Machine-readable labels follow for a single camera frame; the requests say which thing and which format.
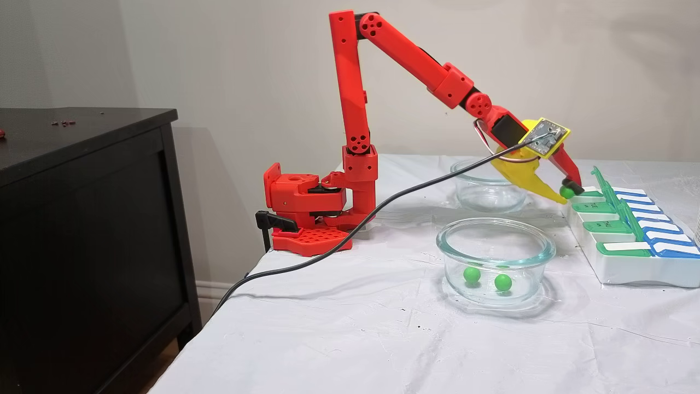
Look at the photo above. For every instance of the green ball pill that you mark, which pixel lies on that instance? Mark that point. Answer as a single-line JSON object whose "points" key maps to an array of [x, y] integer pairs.
{"points": [[567, 192], [471, 274], [502, 282]]}

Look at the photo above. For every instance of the weekly pill organizer box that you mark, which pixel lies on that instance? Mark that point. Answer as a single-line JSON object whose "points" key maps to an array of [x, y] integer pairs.
{"points": [[623, 268]]}

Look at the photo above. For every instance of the small clear glass bowl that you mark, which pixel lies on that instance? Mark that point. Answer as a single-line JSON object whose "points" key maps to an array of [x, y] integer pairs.
{"points": [[481, 197]]}

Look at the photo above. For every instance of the large clear glass bowl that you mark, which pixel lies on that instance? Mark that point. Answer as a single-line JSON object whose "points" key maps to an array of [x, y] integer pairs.
{"points": [[465, 241]]}

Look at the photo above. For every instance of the white tablecloth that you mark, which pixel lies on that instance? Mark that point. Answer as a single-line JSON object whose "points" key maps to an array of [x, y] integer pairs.
{"points": [[355, 339]]}

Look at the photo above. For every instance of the black table clamp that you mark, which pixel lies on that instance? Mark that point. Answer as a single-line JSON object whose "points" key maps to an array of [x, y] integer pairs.
{"points": [[270, 220]]}

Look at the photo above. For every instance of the black wooden cabinet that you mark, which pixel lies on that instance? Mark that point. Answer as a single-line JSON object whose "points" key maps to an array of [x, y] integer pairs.
{"points": [[82, 219]]}

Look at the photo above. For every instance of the black camera board yellow mount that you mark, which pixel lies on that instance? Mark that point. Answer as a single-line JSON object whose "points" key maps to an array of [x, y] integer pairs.
{"points": [[544, 138]]}

